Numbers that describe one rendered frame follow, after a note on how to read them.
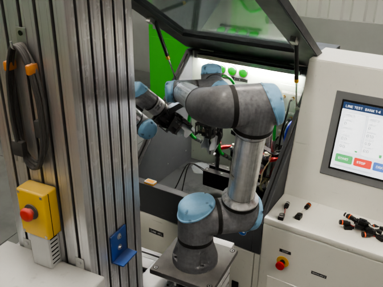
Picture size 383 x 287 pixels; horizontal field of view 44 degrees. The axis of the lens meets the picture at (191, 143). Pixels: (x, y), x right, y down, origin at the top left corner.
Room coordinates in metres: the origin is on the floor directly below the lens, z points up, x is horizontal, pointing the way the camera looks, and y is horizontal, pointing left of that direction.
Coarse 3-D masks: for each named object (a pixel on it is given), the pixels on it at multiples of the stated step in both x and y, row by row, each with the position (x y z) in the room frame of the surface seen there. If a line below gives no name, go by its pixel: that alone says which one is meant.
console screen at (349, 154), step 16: (336, 96) 1.79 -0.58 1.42; (352, 96) 1.77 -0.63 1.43; (368, 96) 1.74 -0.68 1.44; (336, 112) 1.78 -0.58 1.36; (352, 112) 1.75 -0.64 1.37; (368, 112) 1.72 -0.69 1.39; (336, 128) 1.76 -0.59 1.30; (352, 128) 1.73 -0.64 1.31; (368, 128) 1.70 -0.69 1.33; (336, 144) 1.73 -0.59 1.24; (352, 144) 1.71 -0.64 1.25; (368, 144) 1.68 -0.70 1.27; (336, 160) 1.71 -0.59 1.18; (352, 160) 1.69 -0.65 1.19; (368, 160) 1.66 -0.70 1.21; (336, 176) 1.70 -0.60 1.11; (352, 176) 1.67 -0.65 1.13; (368, 176) 1.64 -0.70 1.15
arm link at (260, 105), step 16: (240, 96) 1.14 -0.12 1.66; (256, 96) 1.14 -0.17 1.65; (272, 96) 1.15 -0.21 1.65; (240, 112) 1.12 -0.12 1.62; (256, 112) 1.13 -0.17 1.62; (272, 112) 1.14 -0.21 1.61; (240, 128) 1.16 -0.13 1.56; (256, 128) 1.14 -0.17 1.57; (272, 128) 1.17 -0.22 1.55; (240, 144) 1.18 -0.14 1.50; (256, 144) 1.17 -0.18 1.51; (240, 160) 1.19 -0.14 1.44; (256, 160) 1.19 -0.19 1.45; (240, 176) 1.20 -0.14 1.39; (256, 176) 1.21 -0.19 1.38; (224, 192) 1.27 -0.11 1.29; (240, 192) 1.21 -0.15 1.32; (224, 208) 1.24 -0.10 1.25; (240, 208) 1.21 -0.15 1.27; (256, 208) 1.25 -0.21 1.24; (224, 224) 1.21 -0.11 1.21; (240, 224) 1.22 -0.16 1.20; (256, 224) 1.24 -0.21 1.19
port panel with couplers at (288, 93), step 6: (282, 84) 2.13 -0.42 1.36; (282, 90) 2.13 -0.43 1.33; (288, 90) 2.11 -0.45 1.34; (294, 90) 2.10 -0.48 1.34; (300, 90) 2.08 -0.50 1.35; (288, 96) 2.11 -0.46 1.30; (294, 96) 2.10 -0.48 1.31; (300, 96) 2.08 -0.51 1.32; (294, 102) 2.10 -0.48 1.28; (294, 108) 2.09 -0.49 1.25; (288, 114) 2.11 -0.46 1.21; (276, 126) 2.13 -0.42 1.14; (276, 132) 2.13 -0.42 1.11; (282, 138) 2.12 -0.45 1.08; (282, 144) 2.12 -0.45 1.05
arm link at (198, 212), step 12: (180, 204) 1.25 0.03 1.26; (192, 204) 1.24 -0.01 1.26; (204, 204) 1.23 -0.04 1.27; (216, 204) 1.25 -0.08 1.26; (180, 216) 1.22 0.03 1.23; (192, 216) 1.20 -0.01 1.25; (204, 216) 1.20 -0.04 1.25; (216, 216) 1.22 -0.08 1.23; (180, 228) 1.22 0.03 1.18; (192, 228) 1.20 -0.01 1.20; (204, 228) 1.20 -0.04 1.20; (216, 228) 1.21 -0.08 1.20; (180, 240) 1.22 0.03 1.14; (192, 240) 1.20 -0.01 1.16; (204, 240) 1.20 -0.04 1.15
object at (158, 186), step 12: (144, 180) 1.92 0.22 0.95; (144, 192) 1.89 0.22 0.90; (156, 192) 1.85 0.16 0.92; (168, 192) 1.82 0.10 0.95; (180, 192) 1.81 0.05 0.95; (144, 204) 1.89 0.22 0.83; (156, 204) 1.85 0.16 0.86; (168, 204) 1.82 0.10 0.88; (168, 216) 1.82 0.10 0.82; (228, 240) 1.66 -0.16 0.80; (240, 240) 1.63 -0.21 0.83
